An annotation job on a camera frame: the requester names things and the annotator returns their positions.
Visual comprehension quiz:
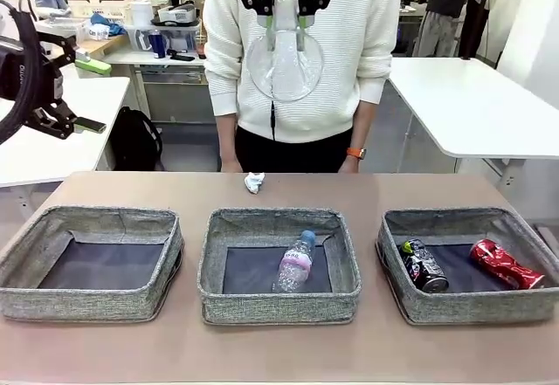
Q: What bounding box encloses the black backpack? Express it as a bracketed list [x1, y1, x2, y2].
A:
[108, 105, 163, 172]

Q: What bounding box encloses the person's left forearm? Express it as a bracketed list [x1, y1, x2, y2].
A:
[349, 99, 377, 150]

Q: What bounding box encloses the white side table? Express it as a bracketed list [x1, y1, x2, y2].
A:
[0, 64, 131, 189]

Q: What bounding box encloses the blue cloth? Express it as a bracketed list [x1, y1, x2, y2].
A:
[89, 12, 127, 37]

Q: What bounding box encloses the grey fabric basket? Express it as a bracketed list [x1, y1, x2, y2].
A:
[374, 207, 559, 327]
[0, 204, 184, 323]
[196, 208, 362, 327]

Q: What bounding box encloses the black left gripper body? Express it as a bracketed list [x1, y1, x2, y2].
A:
[0, 46, 66, 107]

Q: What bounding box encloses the white paper roll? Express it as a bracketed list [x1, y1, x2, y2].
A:
[129, 0, 154, 28]

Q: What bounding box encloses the crushed dark soda can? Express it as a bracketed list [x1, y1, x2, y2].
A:
[400, 238, 451, 293]

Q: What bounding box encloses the person in white sweater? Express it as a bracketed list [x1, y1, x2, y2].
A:
[203, 0, 401, 175]

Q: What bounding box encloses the clear plastic container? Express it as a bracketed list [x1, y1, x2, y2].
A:
[37, 17, 88, 44]

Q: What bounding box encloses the person's right forearm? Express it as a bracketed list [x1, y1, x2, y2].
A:
[215, 112, 239, 162]

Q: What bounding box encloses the background person dark top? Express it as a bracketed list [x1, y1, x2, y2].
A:
[412, 0, 497, 58]

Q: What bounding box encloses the dark blue bottle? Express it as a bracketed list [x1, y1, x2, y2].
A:
[148, 29, 168, 59]

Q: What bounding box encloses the cream plastic crate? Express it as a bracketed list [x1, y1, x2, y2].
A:
[67, 0, 135, 22]

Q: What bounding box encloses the white tissue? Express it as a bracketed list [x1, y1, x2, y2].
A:
[243, 170, 266, 194]

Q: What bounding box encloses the clear storage bin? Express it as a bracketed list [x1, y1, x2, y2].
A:
[125, 24, 204, 53]

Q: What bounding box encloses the clear water bottle pink label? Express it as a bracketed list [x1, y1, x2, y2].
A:
[272, 230, 317, 293]

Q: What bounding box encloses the clear plastic cup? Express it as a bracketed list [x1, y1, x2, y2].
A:
[246, 0, 325, 102]

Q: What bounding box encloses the background metal work table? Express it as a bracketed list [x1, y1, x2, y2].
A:
[399, 3, 427, 58]

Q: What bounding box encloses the white and black desktop device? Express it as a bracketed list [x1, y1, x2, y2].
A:
[151, 0, 202, 27]

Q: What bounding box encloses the crushed red soda can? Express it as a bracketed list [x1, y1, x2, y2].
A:
[469, 238, 547, 291]

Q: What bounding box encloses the person's left hand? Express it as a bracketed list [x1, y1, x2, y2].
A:
[337, 156, 363, 175]

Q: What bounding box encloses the wooden workbench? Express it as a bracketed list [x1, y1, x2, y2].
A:
[73, 31, 128, 61]

